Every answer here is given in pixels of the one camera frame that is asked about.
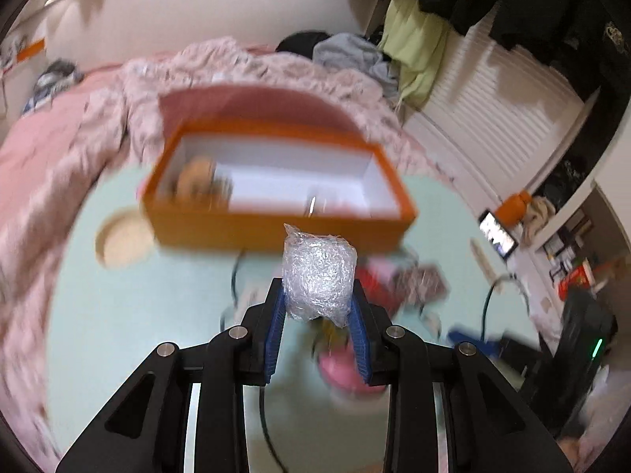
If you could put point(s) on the phone with lit screen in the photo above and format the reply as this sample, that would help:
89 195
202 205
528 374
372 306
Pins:
497 235

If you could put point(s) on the grey clothes pile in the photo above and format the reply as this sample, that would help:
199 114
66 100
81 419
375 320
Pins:
350 51

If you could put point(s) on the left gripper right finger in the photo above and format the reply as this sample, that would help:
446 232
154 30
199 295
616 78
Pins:
453 392

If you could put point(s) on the pink floral duvet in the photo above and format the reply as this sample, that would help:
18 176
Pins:
52 158

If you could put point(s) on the orange cardboard box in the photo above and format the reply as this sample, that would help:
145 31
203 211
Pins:
269 174

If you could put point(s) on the brown round plush toy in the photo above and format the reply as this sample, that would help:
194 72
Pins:
195 179

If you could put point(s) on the light green hanging cloth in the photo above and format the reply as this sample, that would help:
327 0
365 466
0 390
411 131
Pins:
416 41

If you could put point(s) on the clear plastic wrap ball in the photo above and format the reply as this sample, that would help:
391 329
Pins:
318 274

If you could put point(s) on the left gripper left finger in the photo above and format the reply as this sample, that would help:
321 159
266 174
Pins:
143 426

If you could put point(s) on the mint green cartoon lap table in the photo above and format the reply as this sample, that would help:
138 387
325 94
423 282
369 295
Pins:
104 322

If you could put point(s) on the orange bottle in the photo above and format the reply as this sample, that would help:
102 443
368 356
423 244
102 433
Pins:
512 211

